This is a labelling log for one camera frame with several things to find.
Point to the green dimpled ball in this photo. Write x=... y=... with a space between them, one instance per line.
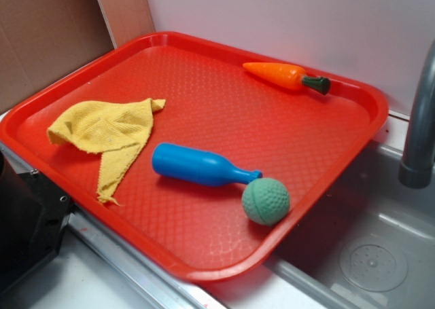
x=266 y=201

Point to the red plastic tray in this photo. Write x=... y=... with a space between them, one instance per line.
x=200 y=234

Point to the brown cardboard panel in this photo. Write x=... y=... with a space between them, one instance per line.
x=45 y=40

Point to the blue plastic bottle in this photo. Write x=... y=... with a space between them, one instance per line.
x=200 y=167

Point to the yellow cloth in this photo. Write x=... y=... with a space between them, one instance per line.
x=118 y=132

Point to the orange toy carrot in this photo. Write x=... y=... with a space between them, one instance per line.
x=291 y=77

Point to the grey sink basin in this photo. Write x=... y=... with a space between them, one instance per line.
x=367 y=243

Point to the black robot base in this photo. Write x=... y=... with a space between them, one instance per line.
x=34 y=213

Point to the grey metal faucet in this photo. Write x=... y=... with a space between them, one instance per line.
x=418 y=156

